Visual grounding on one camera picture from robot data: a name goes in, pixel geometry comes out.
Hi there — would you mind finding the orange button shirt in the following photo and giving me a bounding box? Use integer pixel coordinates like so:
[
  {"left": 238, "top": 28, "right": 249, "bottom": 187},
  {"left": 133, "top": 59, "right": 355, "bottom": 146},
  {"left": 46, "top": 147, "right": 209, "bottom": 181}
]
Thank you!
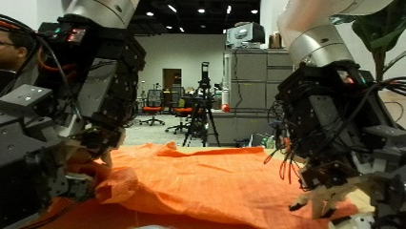
[{"left": 24, "top": 141, "right": 360, "bottom": 229}]

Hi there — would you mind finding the white paper clothing tag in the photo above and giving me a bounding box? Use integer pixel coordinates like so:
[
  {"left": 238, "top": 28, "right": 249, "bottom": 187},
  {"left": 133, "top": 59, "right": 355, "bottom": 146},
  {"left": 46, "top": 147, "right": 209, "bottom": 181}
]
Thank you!
[{"left": 131, "top": 224, "right": 170, "bottom": 229}]

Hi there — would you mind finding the orange seat office chair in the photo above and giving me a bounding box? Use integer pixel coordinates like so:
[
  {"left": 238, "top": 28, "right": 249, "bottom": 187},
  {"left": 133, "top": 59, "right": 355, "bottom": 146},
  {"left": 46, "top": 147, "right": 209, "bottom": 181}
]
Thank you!
[
  {"left": 163, "top": 87, "right": 194, "bottom": 135},
  {"left": 138, "top": 89, "right": 166, "bottom": 127}
]

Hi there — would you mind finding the green plastic bottle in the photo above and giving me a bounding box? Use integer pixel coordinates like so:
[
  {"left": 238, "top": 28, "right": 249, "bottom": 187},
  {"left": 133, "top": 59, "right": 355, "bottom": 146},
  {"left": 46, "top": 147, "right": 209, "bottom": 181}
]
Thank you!
[{"left": 261, "top": 135, "right": 277, "bottom": 150}]

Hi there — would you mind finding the brown door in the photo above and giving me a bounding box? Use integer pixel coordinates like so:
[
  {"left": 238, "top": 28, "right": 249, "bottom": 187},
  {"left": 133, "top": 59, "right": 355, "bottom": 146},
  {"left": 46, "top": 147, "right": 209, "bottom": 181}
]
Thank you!
[{"left": 161, "top": 68, "right": 181, "bottom": 92}]

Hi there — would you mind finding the low grey counter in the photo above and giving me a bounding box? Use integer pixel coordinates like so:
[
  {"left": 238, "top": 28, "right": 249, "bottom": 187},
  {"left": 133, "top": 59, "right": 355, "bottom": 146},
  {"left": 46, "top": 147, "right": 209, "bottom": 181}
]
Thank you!
[{"left": 207, "top": 110, "right": 283, "bottom": 147}]

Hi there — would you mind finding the tall grey cabinet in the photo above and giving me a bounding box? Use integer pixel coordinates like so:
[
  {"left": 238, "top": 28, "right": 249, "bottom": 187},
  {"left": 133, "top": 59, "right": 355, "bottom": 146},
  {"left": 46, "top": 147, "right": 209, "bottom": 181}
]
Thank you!
[{"left": 222, "top": 49, "right": 295, "bottom": 113}]

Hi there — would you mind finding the man in dark t-shirt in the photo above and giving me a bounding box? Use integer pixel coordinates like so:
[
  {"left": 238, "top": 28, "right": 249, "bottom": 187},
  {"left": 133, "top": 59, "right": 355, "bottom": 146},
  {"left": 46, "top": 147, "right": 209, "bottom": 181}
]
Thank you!
[{"left": 0, "top": 30, "right": 26, "bottom": 73}]

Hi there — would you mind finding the copper kettle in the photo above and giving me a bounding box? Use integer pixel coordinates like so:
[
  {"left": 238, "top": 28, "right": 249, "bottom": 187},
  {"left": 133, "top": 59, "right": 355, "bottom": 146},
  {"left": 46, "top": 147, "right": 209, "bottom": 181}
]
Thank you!
[{"left": 267, "top": 31, "right": 285, "bottom": 50}]

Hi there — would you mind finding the green leafy plant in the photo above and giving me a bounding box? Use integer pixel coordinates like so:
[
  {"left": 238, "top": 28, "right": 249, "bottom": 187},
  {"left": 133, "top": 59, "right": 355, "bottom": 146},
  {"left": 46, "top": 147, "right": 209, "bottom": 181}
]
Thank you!
[{"left": 328, "top": 0, "right": 406, "bottom": 82}]

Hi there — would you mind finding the grey boxy monitor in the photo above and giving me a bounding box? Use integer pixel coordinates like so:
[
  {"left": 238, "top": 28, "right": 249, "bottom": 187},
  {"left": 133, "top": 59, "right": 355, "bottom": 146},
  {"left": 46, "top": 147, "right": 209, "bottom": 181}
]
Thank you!
[{"left": 225, "top": 21, "right": 266, "bottom": 51}]

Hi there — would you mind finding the orange and black cable bundle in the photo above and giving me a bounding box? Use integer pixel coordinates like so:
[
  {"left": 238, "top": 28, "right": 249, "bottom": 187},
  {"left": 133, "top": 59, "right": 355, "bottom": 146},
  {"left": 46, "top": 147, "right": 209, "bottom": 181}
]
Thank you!
[{"left": 0, "top": 13, "right": 81, "bottom": 96}]

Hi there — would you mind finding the black sleeved cable bundle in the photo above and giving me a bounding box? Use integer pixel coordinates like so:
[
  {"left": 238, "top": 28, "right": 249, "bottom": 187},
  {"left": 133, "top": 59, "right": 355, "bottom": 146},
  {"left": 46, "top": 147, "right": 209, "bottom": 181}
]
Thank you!
[{"left": 378, "top": 75, "right": 406, "bottom": 98}]

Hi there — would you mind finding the black camera tripod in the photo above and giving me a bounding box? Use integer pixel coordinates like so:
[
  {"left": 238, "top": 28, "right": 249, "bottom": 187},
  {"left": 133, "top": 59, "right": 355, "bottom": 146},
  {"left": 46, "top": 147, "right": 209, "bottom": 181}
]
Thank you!
[{"left": 181, "top": 61, "right": 221, "bottom": 148}]

